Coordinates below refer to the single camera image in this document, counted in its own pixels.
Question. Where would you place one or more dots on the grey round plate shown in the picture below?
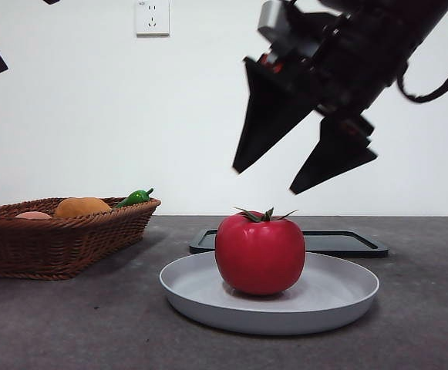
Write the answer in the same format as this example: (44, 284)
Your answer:
(193, 285)

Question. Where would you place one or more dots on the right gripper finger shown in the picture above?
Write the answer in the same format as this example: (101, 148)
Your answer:
(331, 158)
(262, 115)

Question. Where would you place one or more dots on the pale grey camera box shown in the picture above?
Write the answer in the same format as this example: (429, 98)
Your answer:
(268, 19)

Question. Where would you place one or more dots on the brown wicker basket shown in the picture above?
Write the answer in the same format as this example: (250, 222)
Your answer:
(54, 246)

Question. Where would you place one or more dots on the pale brown egg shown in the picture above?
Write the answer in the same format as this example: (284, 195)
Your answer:
(32, 216)

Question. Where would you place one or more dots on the green chili pepper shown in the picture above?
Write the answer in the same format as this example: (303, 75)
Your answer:
(133, 198)

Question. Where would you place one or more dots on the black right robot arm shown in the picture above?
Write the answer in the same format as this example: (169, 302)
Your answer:
(401, 23)

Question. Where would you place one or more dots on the red tomato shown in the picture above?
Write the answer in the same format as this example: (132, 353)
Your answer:
(258, 258)

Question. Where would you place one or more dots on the white wall socket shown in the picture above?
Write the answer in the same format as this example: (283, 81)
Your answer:
(152, 19)

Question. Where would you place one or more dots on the dark rectangular tray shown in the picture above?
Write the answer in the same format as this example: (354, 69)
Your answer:
(343, 243)

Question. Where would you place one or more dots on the yellow-brown potato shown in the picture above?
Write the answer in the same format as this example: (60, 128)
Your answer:
(81, 207)

